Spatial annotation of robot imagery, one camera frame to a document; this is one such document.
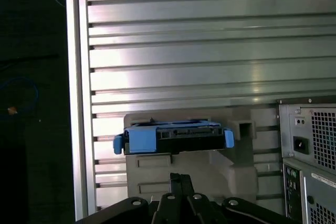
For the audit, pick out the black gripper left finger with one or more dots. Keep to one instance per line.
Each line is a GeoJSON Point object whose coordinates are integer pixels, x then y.
{"type": "Point", "coordinates": [168, 208]}

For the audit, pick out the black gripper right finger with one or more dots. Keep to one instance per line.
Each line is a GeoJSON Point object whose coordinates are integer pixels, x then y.
{"type": "Point", "coordinates": [199, 208]}

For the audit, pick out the hard disk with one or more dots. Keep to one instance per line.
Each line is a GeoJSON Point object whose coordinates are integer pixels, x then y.
{"type": "Point", "coordinates": [141, 140]}

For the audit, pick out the grey parts rack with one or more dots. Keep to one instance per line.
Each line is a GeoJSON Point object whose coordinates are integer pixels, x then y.
{"type": "Point", "coordinates": [210, 171]}

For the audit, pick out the black open PC case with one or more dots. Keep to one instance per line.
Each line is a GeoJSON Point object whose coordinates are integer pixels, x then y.
{"type": "Point", "coordinates": [284, 134]}

